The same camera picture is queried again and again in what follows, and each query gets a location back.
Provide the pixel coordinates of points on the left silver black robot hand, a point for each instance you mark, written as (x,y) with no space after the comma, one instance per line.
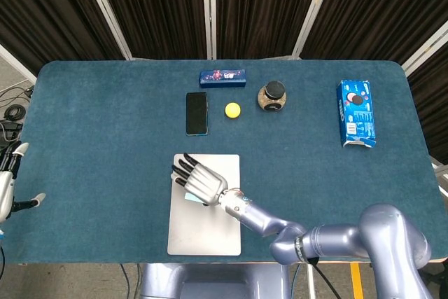
(6,190)

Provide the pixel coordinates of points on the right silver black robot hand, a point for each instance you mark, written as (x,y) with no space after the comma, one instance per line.
(206,183)

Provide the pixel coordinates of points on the small light blue object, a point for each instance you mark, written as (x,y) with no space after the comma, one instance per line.
(189,196)

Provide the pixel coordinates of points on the silver closed laptop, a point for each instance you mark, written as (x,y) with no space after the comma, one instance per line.
(203,236)

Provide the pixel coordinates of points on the black power adapter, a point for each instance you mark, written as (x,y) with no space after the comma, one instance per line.
(8,131)

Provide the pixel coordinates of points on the black smartphone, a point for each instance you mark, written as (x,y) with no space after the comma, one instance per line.
(196,113)

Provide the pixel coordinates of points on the yellow ball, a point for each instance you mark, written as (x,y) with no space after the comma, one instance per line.
(232,110)

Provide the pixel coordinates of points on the lavender robot torso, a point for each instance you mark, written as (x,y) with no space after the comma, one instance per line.
(210,281)

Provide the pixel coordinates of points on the blue felt table cover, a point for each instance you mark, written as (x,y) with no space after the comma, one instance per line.
(105,173)

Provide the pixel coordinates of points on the dark blue rectangular box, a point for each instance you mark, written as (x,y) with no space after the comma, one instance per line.
(223,79)

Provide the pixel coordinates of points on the glass jar black lid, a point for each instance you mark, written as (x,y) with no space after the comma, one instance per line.
(272,97)

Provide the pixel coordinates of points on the white table leg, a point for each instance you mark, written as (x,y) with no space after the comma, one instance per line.
(311,285)

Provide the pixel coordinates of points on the blue Oreo cookie box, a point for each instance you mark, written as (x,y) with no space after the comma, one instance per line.
(355,120)

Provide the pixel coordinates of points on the dark curtain partition panel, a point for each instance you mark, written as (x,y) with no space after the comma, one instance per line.
(259,8)
(45,5)
(432,103)
(378,12)
(154,8)

